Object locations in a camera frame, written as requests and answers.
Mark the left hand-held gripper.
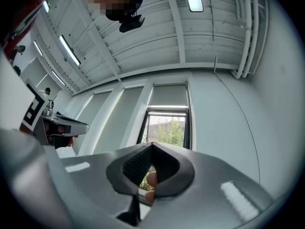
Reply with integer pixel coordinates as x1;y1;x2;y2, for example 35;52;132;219
20;78;90;150

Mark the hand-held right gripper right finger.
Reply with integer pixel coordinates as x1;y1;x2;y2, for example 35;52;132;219
142;142;275;229

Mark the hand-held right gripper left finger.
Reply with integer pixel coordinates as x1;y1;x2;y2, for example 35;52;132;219
59;142;153;229

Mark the black-framed window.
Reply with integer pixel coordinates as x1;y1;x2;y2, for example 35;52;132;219
145;113;189;150

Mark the person's right hand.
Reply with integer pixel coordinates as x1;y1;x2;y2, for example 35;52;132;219
144;170;159;204

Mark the grey roller blind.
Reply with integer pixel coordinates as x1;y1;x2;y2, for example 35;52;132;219
76;91;113;150
148;83;189;107
94;86;145;152

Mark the person's red shirt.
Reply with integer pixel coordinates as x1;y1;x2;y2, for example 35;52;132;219
0;0;57;61

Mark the white ceiling pipe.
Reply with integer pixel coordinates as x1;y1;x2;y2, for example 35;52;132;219
242;0;261;78
230;0;254;79

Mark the black head-mounted camera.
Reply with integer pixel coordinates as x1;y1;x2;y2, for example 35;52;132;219
104;0;149;33

